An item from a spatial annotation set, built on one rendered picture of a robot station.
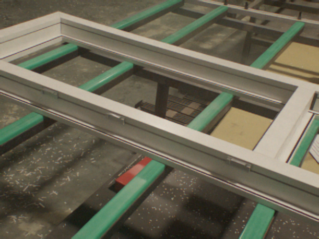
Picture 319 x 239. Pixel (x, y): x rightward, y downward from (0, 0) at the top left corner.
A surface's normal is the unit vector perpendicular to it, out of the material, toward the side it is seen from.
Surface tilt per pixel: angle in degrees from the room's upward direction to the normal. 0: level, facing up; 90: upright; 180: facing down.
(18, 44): 90
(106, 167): 0
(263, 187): 90
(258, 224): 0
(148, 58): 90
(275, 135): 0
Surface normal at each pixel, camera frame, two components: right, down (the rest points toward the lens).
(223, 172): -0.49, 0.40
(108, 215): 0.09, -0.86
